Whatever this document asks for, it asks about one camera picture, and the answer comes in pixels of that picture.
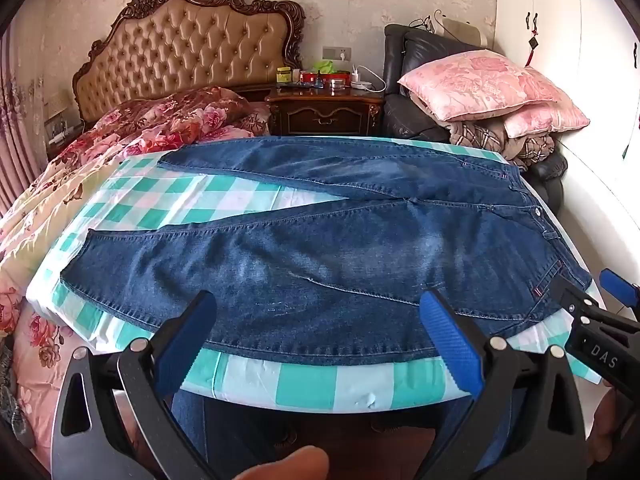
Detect person's left leg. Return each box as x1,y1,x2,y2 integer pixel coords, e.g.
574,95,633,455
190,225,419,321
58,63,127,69
170,388,227,467

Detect dark wooden nightstand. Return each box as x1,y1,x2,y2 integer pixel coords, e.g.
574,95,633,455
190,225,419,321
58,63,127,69
264,82,387,137

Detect red box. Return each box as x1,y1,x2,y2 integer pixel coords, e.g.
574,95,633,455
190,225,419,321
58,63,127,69
300,72,352,86

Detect person's left hand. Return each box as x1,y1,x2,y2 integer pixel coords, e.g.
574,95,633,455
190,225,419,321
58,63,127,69
232,445,331,480

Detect person's right hand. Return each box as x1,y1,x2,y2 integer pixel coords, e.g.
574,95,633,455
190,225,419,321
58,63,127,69
591,386,640,465

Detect person's leg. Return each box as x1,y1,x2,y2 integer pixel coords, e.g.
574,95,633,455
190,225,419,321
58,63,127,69
434,394,507,480
170,388,227,467

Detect person's right leg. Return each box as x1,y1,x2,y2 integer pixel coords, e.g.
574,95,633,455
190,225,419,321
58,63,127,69
434,394,507,480

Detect white wardrobe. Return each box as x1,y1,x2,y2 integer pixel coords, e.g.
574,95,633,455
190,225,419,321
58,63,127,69
495,0,640,286

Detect white cable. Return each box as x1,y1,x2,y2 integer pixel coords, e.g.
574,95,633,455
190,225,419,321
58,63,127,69
356,65,387,94

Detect framed picture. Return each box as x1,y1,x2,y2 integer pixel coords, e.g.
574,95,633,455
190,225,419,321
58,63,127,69
42,92,84,144

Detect small pink pillow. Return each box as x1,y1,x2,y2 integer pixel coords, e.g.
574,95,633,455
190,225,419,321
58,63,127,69
502,101,591,140

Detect pink curtain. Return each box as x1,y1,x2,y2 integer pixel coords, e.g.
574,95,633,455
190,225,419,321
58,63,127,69
0,42,57,217

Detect large pink pillow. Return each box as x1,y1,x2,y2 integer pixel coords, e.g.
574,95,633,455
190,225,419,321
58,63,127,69
397,51,564,124

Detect red tassel ornament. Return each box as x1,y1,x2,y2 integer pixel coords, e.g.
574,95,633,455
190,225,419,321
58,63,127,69
524,12,542,67

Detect tufted tan leather headboard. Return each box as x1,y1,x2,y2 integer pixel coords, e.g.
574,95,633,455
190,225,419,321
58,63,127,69
72,0,307,127

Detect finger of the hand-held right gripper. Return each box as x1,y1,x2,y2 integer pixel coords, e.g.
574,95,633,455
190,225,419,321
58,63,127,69
559,279,607,329
599,268,640,321

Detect black leather armchair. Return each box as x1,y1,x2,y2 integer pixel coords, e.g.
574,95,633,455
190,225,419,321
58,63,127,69
381,23,569,212

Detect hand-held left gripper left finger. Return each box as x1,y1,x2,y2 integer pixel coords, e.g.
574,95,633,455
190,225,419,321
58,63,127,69
50,290,221,480

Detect beige cushion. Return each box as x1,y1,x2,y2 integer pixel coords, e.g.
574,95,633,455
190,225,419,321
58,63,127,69
441,17,489,52

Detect blue denim pants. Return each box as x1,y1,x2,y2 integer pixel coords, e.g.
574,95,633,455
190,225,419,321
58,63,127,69
59,136,593,365

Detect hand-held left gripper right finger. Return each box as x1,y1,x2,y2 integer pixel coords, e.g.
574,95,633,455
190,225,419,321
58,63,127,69
415,289,587,480

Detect pale floral bedsheet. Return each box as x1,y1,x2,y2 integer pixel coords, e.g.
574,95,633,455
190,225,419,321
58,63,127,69
0,147,132,467

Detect green checked tablecloth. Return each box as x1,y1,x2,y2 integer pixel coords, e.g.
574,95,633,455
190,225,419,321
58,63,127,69
25,135,608,409

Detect brown plaid blanket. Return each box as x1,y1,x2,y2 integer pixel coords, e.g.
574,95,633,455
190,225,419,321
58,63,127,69
446,117,557,172

